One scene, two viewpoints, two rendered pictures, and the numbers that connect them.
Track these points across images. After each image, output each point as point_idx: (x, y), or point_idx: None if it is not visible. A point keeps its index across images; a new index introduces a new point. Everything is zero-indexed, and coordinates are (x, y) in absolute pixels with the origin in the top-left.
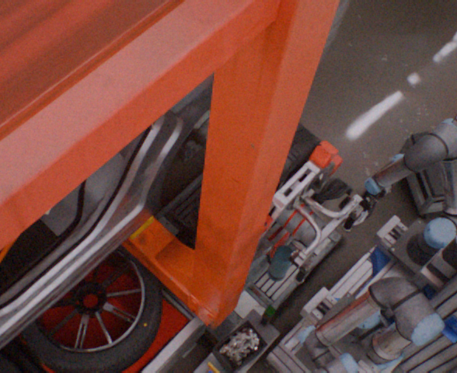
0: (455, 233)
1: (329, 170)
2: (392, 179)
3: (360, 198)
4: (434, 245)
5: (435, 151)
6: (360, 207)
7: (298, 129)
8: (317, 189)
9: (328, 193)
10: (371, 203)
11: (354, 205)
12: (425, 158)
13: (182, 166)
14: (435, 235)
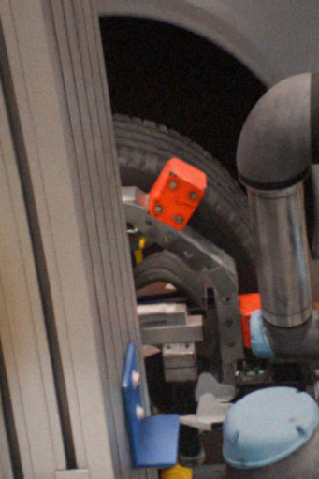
0: (295, 431)
1: (209, 276)
2: (256, 262)
3: (197, 322)
4: (225, 451)
5: (278, 94)
6: (188, 346)
7: (185, 157)
8: (220, 380)
9: (133, 270)
10: (242, 379)
11: (157, 312)
12: (253, 114)
13: (212, 457)
14: (239, 411)
